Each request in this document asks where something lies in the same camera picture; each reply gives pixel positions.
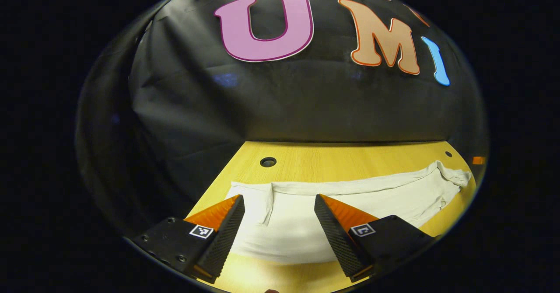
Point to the white jeans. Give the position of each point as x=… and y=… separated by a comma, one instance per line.
x=288, y=223

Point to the black backdrop cloth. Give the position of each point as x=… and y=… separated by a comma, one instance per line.
x=284, y=109

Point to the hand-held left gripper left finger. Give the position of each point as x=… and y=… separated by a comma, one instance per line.
x=225, y=236

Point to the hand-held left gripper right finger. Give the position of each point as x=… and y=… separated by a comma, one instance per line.
x=334, y=238

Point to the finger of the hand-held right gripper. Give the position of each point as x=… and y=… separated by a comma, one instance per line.
x=478, y=160

